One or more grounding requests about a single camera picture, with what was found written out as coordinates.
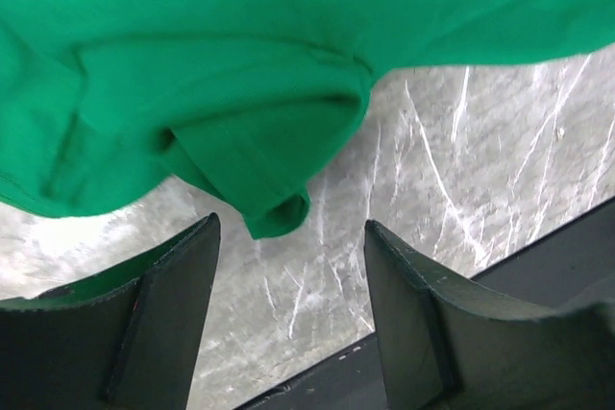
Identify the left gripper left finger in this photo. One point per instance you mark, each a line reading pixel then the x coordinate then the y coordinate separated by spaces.
pixel 125 338

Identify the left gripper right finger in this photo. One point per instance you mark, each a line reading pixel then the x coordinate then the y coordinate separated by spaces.
pixel 447 342

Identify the green t shirt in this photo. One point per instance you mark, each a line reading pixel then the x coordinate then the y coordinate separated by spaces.
pixel 102 100

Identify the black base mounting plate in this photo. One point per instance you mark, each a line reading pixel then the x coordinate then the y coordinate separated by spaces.
pixel 569 268

